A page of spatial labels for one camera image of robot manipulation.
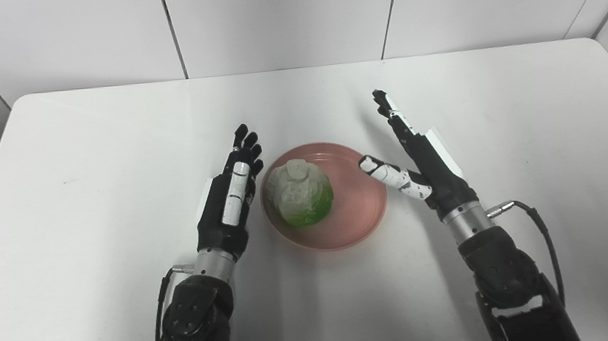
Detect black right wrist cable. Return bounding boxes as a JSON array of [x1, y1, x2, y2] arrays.
[[485, 195, 567, 314]]

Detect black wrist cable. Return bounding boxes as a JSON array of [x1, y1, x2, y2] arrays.
[[485, 195, 567, 314], [144, 263, 204, 341]]

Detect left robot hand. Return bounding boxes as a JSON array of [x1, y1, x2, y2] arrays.
[[184, 121, 275, 267]]

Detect pink plate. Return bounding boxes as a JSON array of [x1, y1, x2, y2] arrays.
[[255, 135, 393, 259]]

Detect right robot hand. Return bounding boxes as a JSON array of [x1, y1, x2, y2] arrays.
[[350, 79, 482, 228]]

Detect green white cabbage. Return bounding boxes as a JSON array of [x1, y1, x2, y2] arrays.
[[263, 155, 337, 232]]

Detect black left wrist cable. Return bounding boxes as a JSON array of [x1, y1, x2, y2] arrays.
[[144, 263, 204, 341]]

